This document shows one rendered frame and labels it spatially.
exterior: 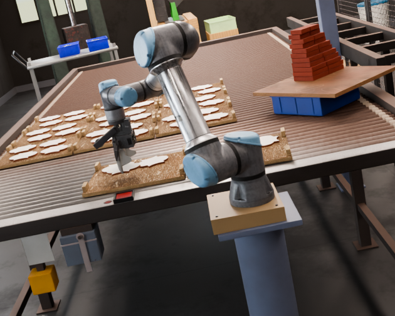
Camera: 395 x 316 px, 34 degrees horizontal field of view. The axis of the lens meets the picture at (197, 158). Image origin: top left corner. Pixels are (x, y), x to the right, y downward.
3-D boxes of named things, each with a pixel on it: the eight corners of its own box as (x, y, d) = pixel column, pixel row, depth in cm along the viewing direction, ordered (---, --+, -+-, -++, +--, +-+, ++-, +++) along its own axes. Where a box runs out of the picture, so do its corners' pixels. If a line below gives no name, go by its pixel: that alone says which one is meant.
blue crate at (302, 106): (362, 98, 310) (359, 78, 308) (322, 116, 292) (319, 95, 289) (311, 96, 334) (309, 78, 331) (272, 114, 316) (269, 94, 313)
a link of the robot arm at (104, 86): (103, 84, 240) (93, 83, 247) (110, 111, 243) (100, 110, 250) (121, 78, 244) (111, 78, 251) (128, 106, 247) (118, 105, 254)
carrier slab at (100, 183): (185, 179, 247) (184, 175, 246) (82, 198, 250) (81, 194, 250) (189, 153, 280) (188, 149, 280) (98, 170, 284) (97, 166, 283)
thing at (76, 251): (104, 269, 242) (92, 226, 237) (68, 276, 243) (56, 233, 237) (107, 256, 253) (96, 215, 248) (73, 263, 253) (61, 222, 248)
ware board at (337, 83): (398, 69, 309) (397, 65, 308) (335, 98, 279) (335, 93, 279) (316, 70, 346) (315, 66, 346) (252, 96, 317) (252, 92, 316)
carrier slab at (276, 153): (292, 160, 243) (291, 156, 242) (187, 179, 247) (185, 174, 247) (285, 135, 276) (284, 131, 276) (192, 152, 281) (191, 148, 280)
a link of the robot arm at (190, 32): (203, 8, 211) (153, 75, 253) (175, 15, 205) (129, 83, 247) (219, 39, 209) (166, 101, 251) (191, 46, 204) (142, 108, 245)
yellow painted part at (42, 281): (56, 291, 246) (39, 236, 239) (32, 296, 246) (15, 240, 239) (59, 281, 253) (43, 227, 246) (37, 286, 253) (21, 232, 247)
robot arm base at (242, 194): (279, 200, 207) (275, 172, 204) (234, 211, 205) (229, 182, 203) (268, 186, 221) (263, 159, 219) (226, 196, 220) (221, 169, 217)
